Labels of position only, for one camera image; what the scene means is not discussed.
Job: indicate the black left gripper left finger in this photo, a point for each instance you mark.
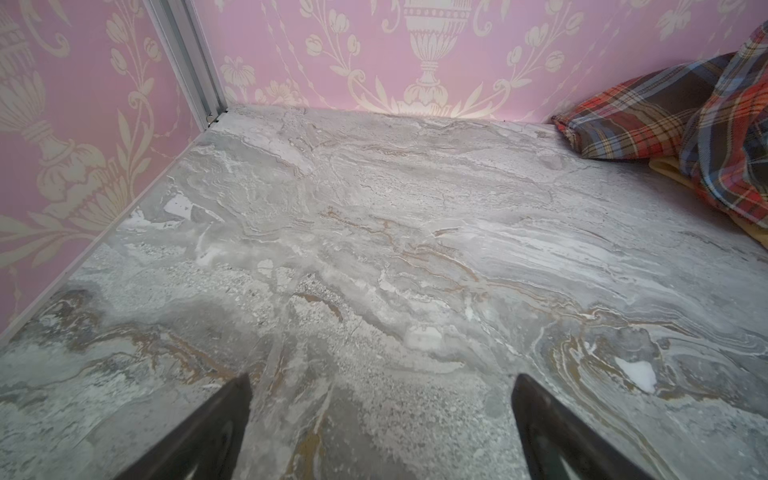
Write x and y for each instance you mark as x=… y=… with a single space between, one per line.
x=205 y=445

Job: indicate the red plaid cloth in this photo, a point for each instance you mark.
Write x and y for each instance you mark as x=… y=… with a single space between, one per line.
x=709 y=115

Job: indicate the aluminium corner frame post left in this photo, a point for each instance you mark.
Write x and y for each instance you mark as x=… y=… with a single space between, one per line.
x=180 y=30

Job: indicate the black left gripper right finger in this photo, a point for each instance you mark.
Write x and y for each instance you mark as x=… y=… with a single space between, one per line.
x=557 y=444

